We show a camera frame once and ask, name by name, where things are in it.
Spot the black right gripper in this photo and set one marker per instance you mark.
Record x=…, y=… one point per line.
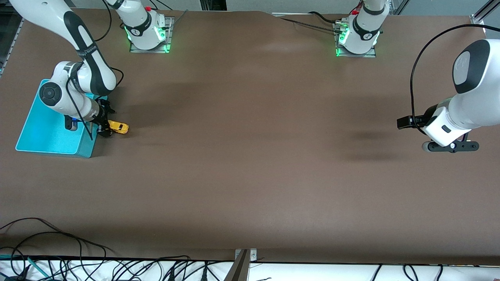
x=102, y=116

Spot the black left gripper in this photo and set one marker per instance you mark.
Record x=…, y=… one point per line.
x=429, y=115

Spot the yellow toy beetle car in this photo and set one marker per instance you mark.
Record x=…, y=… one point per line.
x=120, y=127

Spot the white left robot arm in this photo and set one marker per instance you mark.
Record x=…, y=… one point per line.
x=474, y=105

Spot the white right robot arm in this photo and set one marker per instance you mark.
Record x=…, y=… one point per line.
x=47, y=11

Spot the teal plastic bin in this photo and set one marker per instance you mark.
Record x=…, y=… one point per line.
x=47, y=140

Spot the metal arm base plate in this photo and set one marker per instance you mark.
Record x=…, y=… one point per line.
x=355, y=55
x=150, y=50

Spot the aluminium frame rail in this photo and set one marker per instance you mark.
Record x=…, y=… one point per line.
x=13, y=43
x=486, y=9

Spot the metal table bracket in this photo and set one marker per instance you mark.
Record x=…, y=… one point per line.
x=240, y=269

